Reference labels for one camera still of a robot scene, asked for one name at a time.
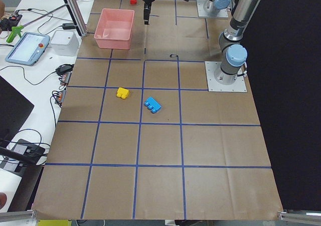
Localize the pink plastic box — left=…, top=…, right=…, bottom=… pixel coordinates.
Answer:
left=94, top=9, right=135, bottom=50

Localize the brown paper table cover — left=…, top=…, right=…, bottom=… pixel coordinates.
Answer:
left=33, top=0, right=282, bottom=220

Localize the yellow toy block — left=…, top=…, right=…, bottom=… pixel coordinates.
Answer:
left=116, top=87, right=130, bottom=99

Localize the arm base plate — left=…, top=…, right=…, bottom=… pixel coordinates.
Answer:
left=205, top=61, right=247, bottom=93
left=196, top=0, right=229, bottom=19

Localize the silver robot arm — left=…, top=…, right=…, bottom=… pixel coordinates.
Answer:
left=184, top=0, right=261, bottom=85
left=203, top=0, right=232, bottom=19

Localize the green plastic clamp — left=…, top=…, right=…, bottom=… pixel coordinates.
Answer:
left=6, top=25, right=24, bottom=43

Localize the blue toy block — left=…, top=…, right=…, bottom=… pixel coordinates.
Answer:
left=144, top=97, right=162, bottom=114

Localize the teach pendant tablet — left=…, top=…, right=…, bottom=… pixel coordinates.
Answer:
left=5, top=32, right=51, bottom=66

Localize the aluminium frame post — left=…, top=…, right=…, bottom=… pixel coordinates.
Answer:
left=63, top=0, right=88, bottom=38

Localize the white cube device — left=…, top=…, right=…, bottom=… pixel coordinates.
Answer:
left=50, top=30, right=79, bottom=56

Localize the black power adapter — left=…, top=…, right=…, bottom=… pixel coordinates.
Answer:
left=62, top=23, right=76, bottom=30

